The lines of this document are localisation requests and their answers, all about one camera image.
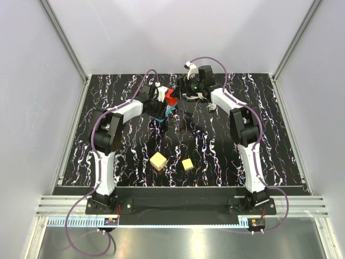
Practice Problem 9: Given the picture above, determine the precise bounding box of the red cube socket adapter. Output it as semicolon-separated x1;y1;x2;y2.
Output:
164;88;178;106

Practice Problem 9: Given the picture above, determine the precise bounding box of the white power cord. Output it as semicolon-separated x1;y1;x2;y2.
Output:
182;91;218;111

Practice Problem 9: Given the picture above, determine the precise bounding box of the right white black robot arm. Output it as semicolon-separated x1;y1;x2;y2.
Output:
177;62;270;214

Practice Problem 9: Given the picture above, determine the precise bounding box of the teal power strip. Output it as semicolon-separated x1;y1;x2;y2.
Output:
155;104;177;122

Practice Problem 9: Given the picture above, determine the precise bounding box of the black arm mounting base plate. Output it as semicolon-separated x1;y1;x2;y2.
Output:
52;186;309;226

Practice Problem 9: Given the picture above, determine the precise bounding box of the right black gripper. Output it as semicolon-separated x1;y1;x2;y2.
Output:
169;74;204;100

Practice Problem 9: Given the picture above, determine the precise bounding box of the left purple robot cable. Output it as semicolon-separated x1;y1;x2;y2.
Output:
64;69;161;257

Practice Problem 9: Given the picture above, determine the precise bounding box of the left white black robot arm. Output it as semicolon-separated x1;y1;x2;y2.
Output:
89;83;169;214

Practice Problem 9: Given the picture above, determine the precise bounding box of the aluminium frame post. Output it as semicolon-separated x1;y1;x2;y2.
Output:
38;0;88;83
272;0;323;81

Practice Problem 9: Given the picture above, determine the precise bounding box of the left aluminium frame post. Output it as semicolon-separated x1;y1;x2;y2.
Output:
38;0;88;83

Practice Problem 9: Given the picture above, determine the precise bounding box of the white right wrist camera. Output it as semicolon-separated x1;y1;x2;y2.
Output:
184;62;198;80

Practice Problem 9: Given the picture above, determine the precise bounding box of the beige cube plug adapter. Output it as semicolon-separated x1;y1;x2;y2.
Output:
149;152;167;171

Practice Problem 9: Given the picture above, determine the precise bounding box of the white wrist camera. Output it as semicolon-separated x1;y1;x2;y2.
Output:
154;86;168;102
184;62;198;80

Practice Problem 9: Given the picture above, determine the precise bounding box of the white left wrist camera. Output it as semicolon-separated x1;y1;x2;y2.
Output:
154;86;168;102

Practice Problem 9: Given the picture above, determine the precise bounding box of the right aluminium frame post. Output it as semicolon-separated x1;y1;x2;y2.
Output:
272;0;323;81

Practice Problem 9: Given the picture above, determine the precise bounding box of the yellow cube plug adapter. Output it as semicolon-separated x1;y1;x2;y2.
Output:
182;159;194;171

